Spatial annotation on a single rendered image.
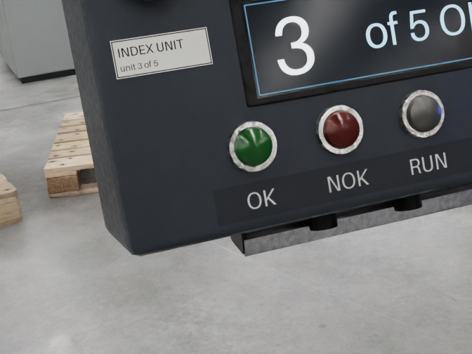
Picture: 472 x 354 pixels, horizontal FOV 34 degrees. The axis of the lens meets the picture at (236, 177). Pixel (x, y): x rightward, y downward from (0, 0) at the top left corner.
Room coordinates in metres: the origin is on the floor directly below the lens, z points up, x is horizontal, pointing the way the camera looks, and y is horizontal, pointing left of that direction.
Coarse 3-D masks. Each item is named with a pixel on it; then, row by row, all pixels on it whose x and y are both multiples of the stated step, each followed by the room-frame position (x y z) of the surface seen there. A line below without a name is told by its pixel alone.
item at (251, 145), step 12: (240, 132) 0.39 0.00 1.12; (252, 132) 0.38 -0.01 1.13; (264, 132) 0.39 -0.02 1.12; (228, 144) 0.38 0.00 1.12; (240, 144) 0.38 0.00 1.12; (252, 144) 0.38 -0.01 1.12; (264, 144) 0.38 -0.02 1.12; (276, 144) 0.39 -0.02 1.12; (240, 156) 0.38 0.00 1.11; (252, 156) 0.38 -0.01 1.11; (264, 156) 0.38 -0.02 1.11; (240, 168) 0.38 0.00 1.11; (252, 168) 0.38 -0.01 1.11; (264, 168) 0.38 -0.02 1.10
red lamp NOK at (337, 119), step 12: (336, 108) 0.40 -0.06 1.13; (348, 108) 0.40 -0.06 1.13; (324, 120) 0.40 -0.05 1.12; (336, 120) 0.40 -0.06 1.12; (348, 120) 0.40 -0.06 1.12; (360, 120) 0.40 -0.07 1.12; (324, 132) 0.40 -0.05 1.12; (336, 132) 0.39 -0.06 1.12; (348, 132) 0.39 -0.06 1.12; (360, 132) 0.40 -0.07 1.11; (324, 144) 0.40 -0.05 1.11; (336, 144) 0.39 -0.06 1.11; (348, 144) 0.39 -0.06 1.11
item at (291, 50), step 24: (264, 0) 0.41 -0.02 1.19; (288, 0) 0.41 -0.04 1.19; (312, 0) 0.42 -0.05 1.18; (264, 24) 0.41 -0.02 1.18; (288, 24) 0.41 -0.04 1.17; (312, 24) 0.41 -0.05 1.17; (264, 48) 0.40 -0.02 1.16; (288, 48) 0.41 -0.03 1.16; (312, 48) 0.41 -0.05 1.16; (336, 48) 0.41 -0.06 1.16; (264, 72) 0.40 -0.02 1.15; (288, 72) 0.40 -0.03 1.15; (312, 72) 0.41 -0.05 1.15; (336, 72) 0.41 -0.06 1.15; (264, 96) 0.40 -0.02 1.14
